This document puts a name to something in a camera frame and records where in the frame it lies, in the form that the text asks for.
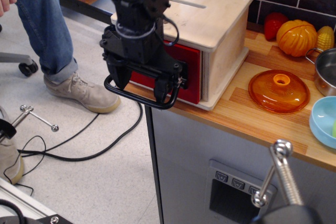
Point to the beige shoe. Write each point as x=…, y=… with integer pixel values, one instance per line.
x=12, y=166
x=91, y=96

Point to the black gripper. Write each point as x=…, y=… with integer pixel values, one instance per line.
x=145, y=54

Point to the red toy pepper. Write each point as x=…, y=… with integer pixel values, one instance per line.
x=272, y=24

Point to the wooden box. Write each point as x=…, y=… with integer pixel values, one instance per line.
x=217, y=29

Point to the light blue bowl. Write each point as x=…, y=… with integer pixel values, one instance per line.
x=321, y=120

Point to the metal clamp screw right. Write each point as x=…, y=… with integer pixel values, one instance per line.
x=294, y=211

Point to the steel pot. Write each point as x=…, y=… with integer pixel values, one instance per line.
x=324, y=77

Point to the office chair base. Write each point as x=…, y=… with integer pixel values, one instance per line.
x=25, y=63

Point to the yellow toy corn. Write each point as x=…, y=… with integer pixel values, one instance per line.
x=326, y=38

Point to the red drawer with black handle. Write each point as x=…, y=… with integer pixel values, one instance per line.
x=189, y=89

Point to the orange toy pumpkin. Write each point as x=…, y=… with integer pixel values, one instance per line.
x=296, y=37

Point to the green object in bowl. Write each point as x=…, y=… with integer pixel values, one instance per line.
x=334, y=129

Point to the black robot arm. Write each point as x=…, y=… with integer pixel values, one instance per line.
x=140, y=16

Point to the orange transparent lid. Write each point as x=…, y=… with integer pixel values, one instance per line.
x=279, y=91

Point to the grey toy kitchen cabinet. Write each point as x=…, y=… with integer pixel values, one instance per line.
x=206, y=163

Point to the blue jeans leg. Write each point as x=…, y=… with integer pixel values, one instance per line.
x=49, y=37

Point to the aluminium frame with bracket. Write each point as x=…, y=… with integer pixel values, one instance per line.
x=30, y=208

